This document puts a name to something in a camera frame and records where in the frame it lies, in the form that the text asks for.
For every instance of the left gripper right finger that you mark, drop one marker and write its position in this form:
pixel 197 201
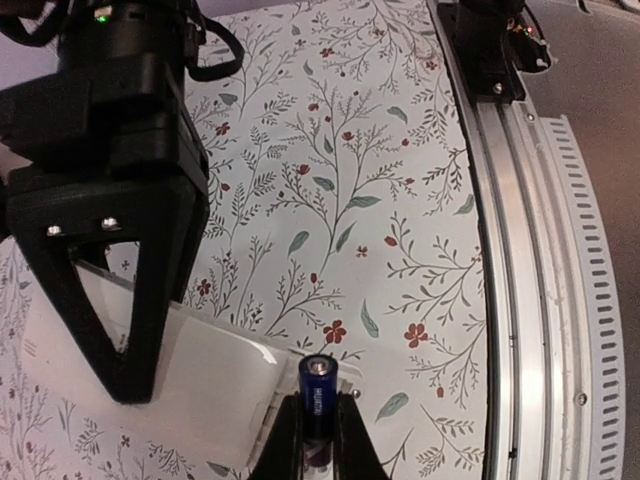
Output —
pixel 354 455

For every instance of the perforated white cable duct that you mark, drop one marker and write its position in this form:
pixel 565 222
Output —
pixel 607 397

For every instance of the front aluminium rail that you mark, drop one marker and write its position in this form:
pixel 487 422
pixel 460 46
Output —
pixel 539 381

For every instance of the floral table mat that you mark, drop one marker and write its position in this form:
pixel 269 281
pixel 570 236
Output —
pixel 343 220

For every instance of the blue battery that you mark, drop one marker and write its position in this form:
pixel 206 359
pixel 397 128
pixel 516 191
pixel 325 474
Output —
pixel 318 375

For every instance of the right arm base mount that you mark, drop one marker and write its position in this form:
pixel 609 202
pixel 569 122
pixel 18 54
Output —
pixel 493 43

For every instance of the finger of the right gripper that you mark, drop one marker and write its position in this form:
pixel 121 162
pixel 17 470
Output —
pixel 110 256

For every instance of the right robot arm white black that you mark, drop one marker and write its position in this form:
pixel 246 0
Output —
pixel 124 28

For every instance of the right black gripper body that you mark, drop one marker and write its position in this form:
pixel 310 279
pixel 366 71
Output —
pixel 121 118

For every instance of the white remote control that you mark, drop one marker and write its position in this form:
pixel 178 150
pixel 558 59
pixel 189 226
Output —
pixel 217 389

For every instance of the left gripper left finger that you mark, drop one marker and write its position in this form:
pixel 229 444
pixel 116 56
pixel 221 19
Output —
pixel 282 457

